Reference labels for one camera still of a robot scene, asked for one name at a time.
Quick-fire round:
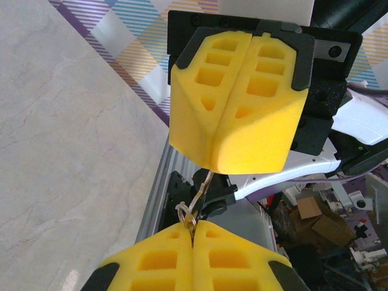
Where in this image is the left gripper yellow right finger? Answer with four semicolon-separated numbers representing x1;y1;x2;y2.
190;219;310;291

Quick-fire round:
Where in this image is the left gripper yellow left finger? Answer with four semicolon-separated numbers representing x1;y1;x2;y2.
81;219;195;291

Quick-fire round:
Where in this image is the small brass key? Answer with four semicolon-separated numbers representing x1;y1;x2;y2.
189;169;213;213
182;215;198;242

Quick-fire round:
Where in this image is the metal key ring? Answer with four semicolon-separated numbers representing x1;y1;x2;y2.
175;201;198;222

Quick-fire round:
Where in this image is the brown cardboard box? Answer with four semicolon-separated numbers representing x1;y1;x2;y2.
294;196;324;219
311;213;356;249

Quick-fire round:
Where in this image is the aluminium extrusion base frame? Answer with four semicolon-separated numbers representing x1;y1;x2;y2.
135;141;183;262

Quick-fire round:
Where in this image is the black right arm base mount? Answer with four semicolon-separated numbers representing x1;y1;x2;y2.
162;170;238;226

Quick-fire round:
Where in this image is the white metal bracket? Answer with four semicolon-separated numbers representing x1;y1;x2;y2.
348;190;374;213

